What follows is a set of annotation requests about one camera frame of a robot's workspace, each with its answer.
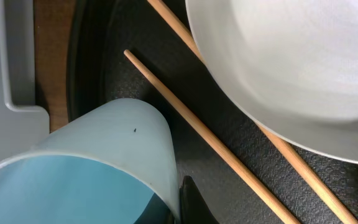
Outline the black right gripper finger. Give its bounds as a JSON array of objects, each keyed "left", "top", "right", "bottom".
[{"left": 180, "top": 175, "right": 219, "bottom": 224}]

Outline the light blue cup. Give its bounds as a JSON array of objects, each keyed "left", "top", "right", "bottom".
[{"left": 0, "top": 98, "right": 180, "bottom": 223}]

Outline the grey dishwasher rack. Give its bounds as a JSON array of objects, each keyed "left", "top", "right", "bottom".
[{"left": 0, "top": 0, "right": 50, "bottom": 162}]

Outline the lower wooden chopstick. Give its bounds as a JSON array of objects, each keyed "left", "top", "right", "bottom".
[{"left": 124, "top": 50, "right": 300, "bottom": 224}]

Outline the wooden chopstick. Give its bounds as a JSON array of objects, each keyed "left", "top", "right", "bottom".
[
  {"left": 147, "top": 0, "right": 358, "bottom": 223},
  {"left": 124, "top": 50, "right": 300, "bottom": 224}
]

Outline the upper wooden chopstick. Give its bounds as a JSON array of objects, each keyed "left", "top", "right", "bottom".
[{"left": 147, "top": 0, "right": 358, "bottom": 223}]

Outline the grey round plate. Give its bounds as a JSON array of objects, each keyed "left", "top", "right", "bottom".
[{"left": 186, "top": 0, "right": 358, "bottom": 164}]

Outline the round black tray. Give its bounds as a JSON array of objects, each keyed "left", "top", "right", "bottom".
[{"left": 66, "top": 0, "right": 358, "bottom": 224}]

